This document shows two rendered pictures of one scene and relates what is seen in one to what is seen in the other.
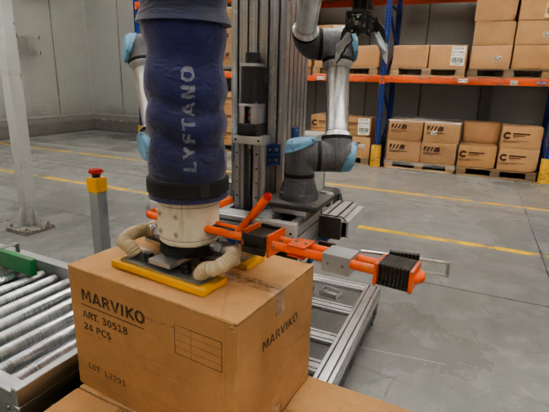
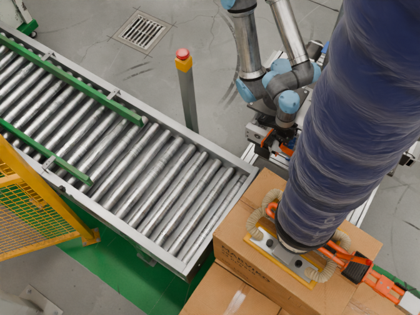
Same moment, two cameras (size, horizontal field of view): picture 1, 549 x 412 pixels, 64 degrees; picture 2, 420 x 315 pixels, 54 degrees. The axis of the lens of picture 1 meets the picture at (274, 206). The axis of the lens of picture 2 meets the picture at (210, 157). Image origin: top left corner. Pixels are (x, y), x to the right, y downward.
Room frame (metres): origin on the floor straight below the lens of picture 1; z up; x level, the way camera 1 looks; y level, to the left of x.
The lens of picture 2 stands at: (0.66, 0.48, 2.68)
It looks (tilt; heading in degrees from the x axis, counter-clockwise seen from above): 63 degrees down; 11
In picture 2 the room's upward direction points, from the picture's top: 4 degrees counter-clockwise
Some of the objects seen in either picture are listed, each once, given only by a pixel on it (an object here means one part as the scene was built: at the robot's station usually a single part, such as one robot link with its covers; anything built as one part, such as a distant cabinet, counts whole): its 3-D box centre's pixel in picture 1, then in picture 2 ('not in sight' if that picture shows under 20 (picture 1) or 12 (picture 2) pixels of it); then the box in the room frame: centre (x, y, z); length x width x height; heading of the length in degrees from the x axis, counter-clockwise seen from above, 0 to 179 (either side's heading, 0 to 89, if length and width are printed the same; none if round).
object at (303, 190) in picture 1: (298, 185); not in sight; (1.64, -0.09, 1.09); 0.15 x 0.15 x 0.10
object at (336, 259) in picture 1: (340, 260); (409, 304); (0.96, -0.16, 1.07); 0.07 x 0.07 x 0.04; 60
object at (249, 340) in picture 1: (194, 324); (290, 250); (1.19, 0.24, 0.74); 0.60 x 0.40 x 0.40; 60
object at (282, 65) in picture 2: not in sight; (281, 76); (1.84, 0.37, 1.20); 0.13 x 0.12 x 0.14; 121
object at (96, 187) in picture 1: (104, 272); (190, 111); (2.06, 0.86, 0.50); 0.07 x 0.07 x 1.00; 63
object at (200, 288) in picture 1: (167, 266); (283, 254); (1.11, 0.29, 0.97); 0.34 x 0.10 x 0.05; 60
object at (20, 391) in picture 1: (109, 338); (223, 219); (1.36, 0.57, 0.58); 0.70 x 0.03 x 0.06; 153
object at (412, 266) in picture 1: (396, 272); not in sight; (0.89, -0.27, 1.07); 0.08 x 0.07 x 0.05; 60
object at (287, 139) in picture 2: not in sight; (284, 129); (1.56, 0.34, 1.22); 0.09 x 0.08 x 0.12; 60
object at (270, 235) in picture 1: (263, 239); (356, 267); (1.07, 0.03, 1.07); 0.10 x 0.08 x 0.06; 150
